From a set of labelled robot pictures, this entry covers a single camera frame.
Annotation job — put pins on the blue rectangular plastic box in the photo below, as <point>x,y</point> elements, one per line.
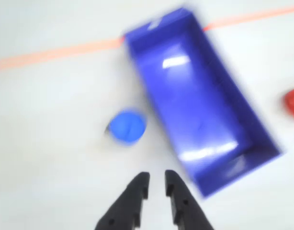
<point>197,107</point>

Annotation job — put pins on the orange tape strip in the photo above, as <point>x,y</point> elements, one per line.
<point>53,52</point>

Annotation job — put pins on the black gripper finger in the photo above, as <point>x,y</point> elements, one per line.
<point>127,206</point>
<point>187,210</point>

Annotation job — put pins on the red rubber duck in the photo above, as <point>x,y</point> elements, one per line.
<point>293,101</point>

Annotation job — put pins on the blue rubber duck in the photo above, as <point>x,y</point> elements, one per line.
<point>127,127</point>

